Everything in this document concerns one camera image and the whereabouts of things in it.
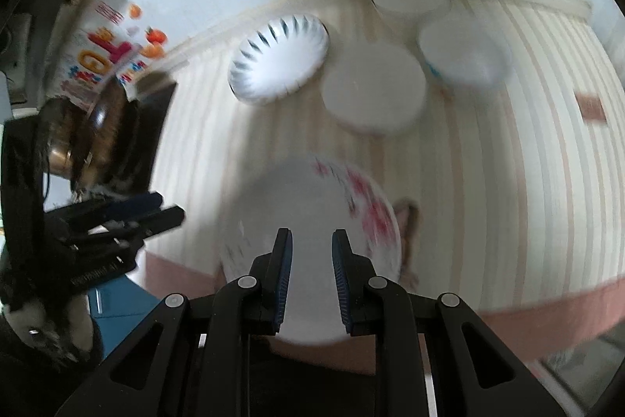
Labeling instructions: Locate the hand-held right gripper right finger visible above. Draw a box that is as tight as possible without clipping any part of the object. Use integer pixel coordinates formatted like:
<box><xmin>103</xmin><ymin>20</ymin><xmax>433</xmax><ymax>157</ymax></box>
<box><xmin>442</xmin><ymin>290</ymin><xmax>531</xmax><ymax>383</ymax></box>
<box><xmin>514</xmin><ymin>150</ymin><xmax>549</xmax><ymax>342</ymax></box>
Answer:
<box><xmin>331</xmin><ymin>228</ymin><xmax>579</xmax><ymax>417</ymax></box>

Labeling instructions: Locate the stainless steel pot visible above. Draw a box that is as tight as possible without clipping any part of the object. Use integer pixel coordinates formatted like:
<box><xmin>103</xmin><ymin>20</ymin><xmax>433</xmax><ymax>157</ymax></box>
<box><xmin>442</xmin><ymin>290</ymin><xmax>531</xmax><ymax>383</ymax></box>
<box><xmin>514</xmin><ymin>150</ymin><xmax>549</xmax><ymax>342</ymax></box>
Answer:
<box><xmin>38</xmin><ymin>98</ymin><xmax>91</xmax><ymax>179</ymax></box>

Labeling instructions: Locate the striped cat print table cloth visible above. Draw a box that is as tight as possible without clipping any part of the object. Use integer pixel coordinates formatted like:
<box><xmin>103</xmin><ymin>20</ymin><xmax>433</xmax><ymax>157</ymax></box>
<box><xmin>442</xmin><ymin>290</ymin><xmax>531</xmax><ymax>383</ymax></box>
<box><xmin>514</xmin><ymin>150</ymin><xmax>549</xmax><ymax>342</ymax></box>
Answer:
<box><xmin>137</xmin><ymin>0</ymin><xmax>625</xmax><ymax>379</ymax></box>

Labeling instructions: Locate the white bowl with blue pattern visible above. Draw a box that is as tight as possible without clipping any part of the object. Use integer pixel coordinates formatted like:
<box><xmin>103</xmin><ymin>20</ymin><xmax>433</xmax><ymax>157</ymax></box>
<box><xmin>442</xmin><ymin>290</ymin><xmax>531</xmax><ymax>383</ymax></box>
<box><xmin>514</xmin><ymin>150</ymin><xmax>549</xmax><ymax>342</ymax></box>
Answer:
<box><xmin>417</xmin><ymin>14</ymin><xmax>513</xmax><ymax>91</ymax></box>

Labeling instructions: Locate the black cooktop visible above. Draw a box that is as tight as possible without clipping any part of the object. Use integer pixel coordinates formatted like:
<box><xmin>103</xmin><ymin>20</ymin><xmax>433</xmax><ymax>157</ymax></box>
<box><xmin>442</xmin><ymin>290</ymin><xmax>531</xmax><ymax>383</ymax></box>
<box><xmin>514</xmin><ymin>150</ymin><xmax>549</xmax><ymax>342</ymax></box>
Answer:
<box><xmin>124</xmin><ymin>80</ymin><xmax>177</xmax><ymax>195</ymax></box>

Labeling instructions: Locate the black range hood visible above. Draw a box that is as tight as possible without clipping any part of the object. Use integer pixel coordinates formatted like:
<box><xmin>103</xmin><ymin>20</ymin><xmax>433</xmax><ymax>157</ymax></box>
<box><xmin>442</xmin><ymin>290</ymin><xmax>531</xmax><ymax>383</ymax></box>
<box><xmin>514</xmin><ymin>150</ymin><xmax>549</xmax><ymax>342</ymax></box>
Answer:
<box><xmin>0</xmin><ymin>0</ymin><xmax>86</xmax><ymax>105</ymax></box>

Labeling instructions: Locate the colourful wall sticker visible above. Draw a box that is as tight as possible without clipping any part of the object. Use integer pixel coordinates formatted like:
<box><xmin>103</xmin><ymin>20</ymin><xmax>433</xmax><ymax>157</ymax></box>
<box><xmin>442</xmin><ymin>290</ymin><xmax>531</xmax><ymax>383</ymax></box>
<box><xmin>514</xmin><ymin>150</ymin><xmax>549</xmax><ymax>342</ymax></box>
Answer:
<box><xmin>53</xmin><ymin>0</ymin><xmax>169</xmax><ymax>105</ymax></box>

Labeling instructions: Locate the dark striped rim plate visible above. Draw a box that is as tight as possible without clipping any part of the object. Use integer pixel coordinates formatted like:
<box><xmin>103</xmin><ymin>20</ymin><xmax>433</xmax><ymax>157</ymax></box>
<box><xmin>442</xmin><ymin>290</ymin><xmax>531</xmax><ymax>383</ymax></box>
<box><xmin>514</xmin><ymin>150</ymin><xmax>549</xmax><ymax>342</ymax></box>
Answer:
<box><xmin>229</xmin><ymin>13</ymin><xmax>329</xmax><ymax>105</ymax></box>

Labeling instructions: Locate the blue kitchen cabinet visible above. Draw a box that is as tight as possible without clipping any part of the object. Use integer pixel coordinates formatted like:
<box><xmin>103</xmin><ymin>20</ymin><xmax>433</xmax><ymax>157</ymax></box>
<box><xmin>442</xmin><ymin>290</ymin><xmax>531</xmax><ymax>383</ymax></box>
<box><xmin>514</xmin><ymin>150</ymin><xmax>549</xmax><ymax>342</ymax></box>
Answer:
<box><xmin>87</xmin><ymin>275</ymin><xmax>164</xmax><ymax>331</ymax></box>

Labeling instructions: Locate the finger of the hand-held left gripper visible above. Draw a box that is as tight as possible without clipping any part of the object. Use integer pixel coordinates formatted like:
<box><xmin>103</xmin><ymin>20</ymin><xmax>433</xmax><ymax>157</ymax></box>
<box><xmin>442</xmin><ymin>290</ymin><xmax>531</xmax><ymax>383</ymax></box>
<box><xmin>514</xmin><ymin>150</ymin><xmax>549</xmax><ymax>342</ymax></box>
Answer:
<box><xmin>73</xmin><ymin>191</ymin><xmax>164</xmax><ymax>226</ymax></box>
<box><xmin>68</xmin><ymin>205</ymin><xmax>187</xmax><ymax>252</ymax></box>

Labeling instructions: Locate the brown cloth label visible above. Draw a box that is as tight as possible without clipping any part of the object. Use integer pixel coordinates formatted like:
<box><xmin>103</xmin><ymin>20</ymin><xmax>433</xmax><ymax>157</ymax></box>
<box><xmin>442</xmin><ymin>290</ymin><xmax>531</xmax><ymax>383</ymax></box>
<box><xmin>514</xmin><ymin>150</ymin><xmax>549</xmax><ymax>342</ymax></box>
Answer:
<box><xmin>576</xmin><ymin>92</ymin><xmax>609</xmax><ymax>122</ymax></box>

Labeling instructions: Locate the dark wok with handle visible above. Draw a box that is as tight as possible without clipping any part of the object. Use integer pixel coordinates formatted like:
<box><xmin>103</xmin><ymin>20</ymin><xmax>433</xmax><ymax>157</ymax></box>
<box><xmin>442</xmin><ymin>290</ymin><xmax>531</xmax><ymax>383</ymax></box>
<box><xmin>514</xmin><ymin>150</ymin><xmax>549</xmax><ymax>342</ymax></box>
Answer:
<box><xmin>85</xmin><ymin>77</ymin><xmax>154</xmax><ymax>195</ymax></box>

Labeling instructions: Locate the red floral white bowl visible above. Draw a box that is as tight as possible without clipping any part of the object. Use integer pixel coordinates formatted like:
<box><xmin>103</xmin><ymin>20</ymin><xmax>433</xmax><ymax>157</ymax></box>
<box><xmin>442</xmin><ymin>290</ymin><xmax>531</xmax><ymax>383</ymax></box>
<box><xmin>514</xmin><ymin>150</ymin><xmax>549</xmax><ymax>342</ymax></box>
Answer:
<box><xmin>218</xmin><ymin>154</ymin><xmax>404</xmax><ymax>344</ymax></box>

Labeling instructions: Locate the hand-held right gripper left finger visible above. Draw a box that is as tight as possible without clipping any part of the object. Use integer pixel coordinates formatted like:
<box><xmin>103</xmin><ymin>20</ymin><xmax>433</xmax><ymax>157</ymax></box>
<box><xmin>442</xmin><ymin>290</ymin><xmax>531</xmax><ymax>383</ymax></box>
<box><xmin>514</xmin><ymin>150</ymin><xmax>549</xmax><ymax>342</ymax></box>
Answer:
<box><xmin>55</xmin><ymin>227</ymin><xmax>294</xmax><ymax>417</ymax></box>

